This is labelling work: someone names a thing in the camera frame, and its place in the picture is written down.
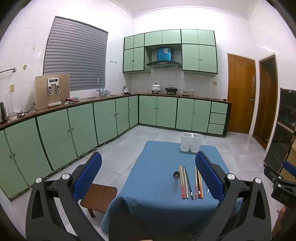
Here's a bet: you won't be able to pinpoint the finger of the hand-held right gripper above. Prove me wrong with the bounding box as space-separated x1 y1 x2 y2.
282 160 296 182

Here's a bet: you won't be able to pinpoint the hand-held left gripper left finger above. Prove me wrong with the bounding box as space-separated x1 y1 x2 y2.
26 152 109 241

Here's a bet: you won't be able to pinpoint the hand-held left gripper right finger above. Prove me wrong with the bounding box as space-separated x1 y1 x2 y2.
190 151 272 241

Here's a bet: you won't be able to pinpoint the pale tan chopstick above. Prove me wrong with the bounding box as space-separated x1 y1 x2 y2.
184 166 189 199

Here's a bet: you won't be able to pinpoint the black spoon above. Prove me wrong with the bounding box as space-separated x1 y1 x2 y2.
173 171 180 193

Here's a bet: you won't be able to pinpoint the white two-compartment utensil holder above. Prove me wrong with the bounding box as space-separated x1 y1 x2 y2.
180 132 203 153

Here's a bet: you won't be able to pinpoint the person's right forearm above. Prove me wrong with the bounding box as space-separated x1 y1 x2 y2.
272 205 290 238

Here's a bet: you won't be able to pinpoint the brown wooden stool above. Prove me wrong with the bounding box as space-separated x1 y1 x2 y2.
80 183 118 218

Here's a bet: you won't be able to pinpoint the black glass cabinet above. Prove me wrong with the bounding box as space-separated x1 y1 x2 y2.
264 88 296 172

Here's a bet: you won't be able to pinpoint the green lower kitchen cabinets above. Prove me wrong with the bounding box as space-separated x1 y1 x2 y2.
0 93 232 200

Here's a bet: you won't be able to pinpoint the green kitchen cabinets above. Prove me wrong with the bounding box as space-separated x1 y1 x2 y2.
0 93 232 200
122 29 218 75

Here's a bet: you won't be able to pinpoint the blue tablecloth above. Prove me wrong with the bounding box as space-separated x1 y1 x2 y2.
101 141 243 234

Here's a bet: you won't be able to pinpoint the brown wooden door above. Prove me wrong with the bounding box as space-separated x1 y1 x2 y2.
227 53 256 134

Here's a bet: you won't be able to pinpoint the tan water purifier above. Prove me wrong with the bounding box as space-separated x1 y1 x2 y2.
35 74 71 110

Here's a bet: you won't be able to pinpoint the clear plastic jug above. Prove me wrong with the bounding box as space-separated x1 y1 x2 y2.
6 93 18 120

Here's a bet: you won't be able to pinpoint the dark electric kettle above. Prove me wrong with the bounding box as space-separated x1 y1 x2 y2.
0 102 8 123

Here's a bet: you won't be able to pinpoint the green upper kitchen cabinets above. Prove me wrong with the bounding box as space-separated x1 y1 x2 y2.
122 29 218 75

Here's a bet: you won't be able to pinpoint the grey window blind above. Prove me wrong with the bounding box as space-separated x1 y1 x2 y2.
43 16 109 91

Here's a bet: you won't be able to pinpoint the range hood with blue film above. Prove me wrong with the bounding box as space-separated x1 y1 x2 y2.
146 47 182 69

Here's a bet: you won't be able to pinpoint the brown wooden door frame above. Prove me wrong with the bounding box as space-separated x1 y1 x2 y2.
252 54 278 149

